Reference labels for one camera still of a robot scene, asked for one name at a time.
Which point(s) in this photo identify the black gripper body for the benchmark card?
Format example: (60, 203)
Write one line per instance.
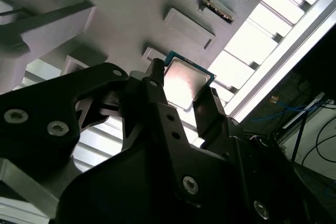
(118, 195)

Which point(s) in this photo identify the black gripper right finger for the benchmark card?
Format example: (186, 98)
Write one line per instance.
(210, 113)

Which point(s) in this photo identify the CPU with silver top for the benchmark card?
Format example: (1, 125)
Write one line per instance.
(183, 85)

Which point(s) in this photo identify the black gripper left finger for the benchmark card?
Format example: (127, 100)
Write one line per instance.
(92, 82)

